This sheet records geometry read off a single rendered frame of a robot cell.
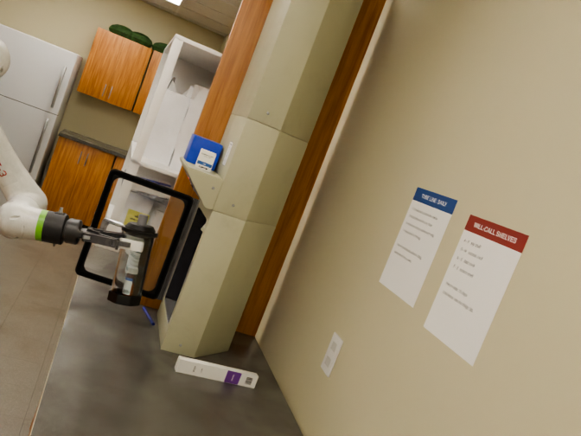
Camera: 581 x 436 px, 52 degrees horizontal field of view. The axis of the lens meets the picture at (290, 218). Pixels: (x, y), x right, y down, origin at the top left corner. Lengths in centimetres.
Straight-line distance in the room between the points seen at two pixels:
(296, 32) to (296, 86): 16
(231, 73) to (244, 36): 14
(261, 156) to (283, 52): 32
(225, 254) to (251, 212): 16
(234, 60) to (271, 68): 38
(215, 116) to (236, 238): 52
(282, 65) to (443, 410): 108
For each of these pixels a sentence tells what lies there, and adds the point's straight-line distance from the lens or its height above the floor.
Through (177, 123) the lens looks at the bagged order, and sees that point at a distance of 320.
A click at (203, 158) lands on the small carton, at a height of 154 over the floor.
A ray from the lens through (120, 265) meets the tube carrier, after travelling 185.
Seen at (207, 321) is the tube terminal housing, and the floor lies 107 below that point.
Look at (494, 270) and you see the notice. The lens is 127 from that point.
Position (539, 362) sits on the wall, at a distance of 113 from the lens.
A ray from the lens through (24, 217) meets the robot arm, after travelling 187.
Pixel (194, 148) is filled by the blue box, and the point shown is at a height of 156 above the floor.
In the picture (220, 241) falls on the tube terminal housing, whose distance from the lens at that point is 188.
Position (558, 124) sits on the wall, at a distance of 129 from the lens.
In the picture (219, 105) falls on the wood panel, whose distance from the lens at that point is 220.
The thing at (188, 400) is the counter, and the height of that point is 94.
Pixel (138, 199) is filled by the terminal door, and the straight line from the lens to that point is 217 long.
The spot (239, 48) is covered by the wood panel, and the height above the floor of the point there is 194.
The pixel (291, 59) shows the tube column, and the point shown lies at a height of 192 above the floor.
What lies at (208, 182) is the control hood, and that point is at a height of 149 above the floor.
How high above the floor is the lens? 166
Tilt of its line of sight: 6 degrees down
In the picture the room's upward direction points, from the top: 21 degrees clockwise
